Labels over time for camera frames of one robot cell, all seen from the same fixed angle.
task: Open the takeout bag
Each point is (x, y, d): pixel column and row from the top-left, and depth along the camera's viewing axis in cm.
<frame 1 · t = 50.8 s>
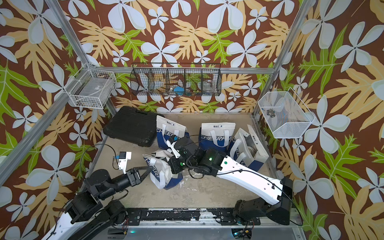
left hand: (152, 168, 63), fingers open
right hand: (165, 163, 66), fingers closed
front left takeout bag: (161, 175, 67), point 23 cm above the table
back left takeout bag: (166, 128, 85), point 22 cm above the table
back right takeout bag: (218, 135, 86), point 19 cm above the table
front right takeout bag: (246, 149, 72), point 26 cm above the table
black plastic tool case: (134, 126, 107), point 6 cm above the table
small dark object in mesh basket: (271, 112, 87), point 27 cm above the table

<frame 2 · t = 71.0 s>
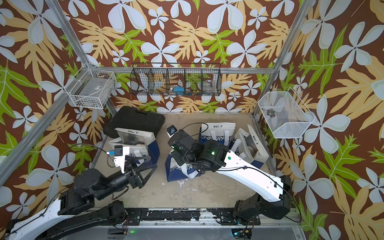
left hand: (153, 162, 54), fingers open
right hand: (175, 148, 64), fingers closed
front left takeout bag: (141, 143, 95), point 9 cm above the table
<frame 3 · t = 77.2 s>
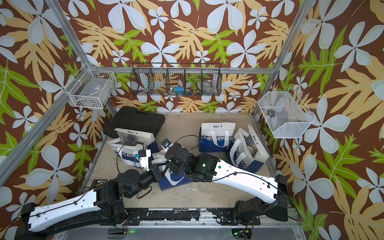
left hand: (171, 163, 65), fingers closed
right hand: (170, 156, 68), fingers open
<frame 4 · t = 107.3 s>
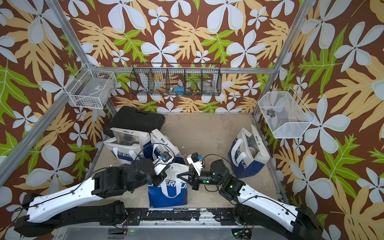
left hand: (169, 164, 65), fingers closed
right hand: (177, 177, 65), fingers closed
back right takeout bag: (172, 190, 69), point 17 cm above the table
